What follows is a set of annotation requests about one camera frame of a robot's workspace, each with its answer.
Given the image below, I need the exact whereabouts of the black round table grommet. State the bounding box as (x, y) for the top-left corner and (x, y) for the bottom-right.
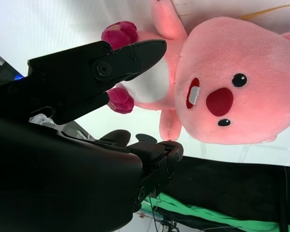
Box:
(135, 133), (158, 144)

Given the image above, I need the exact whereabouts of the thin orange scrap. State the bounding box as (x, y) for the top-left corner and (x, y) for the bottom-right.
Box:
(240, 2), (290, 20)

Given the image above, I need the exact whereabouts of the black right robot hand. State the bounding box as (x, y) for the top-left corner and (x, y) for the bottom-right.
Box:
(0, 39), (184, 232)

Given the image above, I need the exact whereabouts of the pink plush doll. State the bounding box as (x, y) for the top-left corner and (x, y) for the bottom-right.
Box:
(101, 0), (290, 146)

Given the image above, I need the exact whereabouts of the green cloth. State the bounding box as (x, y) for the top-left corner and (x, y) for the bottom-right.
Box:
(140, 192), (290, 232)

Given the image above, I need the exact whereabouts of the black backdrop cloth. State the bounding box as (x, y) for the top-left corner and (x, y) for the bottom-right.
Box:
(157, 155), (290, 227)

